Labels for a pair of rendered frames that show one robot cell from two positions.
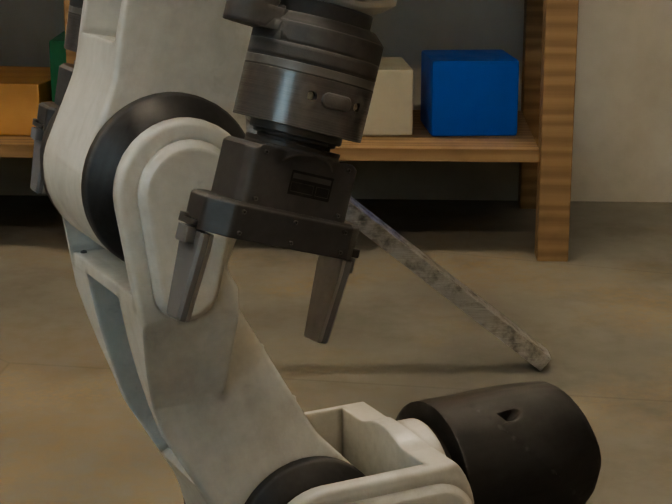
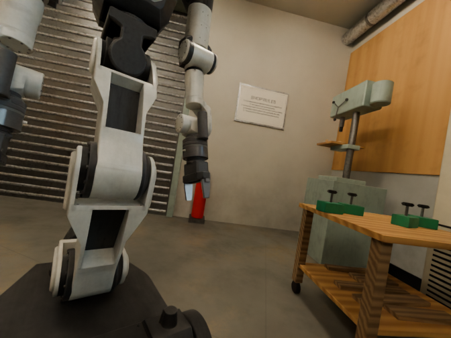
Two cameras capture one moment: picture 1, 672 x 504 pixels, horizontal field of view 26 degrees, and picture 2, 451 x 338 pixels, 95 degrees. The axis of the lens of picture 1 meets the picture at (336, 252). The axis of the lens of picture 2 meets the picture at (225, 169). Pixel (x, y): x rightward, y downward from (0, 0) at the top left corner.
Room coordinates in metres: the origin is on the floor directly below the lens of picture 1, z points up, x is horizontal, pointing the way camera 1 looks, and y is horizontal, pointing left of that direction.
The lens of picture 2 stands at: (0.99, 0.76, 0.67)
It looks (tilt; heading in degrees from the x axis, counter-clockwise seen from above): 0 degrees down; 259
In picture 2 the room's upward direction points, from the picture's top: 9 degrees clockwise
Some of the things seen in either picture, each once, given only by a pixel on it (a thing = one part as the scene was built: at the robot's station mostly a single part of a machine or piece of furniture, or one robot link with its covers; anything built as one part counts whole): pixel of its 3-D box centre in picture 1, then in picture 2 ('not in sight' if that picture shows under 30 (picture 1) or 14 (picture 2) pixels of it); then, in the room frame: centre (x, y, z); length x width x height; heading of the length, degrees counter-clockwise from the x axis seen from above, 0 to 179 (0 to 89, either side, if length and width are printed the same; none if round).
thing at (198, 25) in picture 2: not in sight; (197, 39); (1.02, -0.04, 1.12); 0.13 x 0.12 x 0.22; 29
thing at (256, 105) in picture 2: not in sight; (262, 106); (0.20, -1.70, 1.48); 0.64 x 0.02 x 0.46; 177
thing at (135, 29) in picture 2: not in sight; (121, 61); (1.26, -0.01, 0.97); 0.28 x 0.13 x 0.18; 117
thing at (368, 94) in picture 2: not in sight; (347, 174); (-0.45, -0.91, 0.79); 0.62 x 0.48 x 1.58; 85
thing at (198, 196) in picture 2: not in sight; (200, 195); (0.78, -1.64, 0.30); 0.19 x 0.18 x 0.60; 87
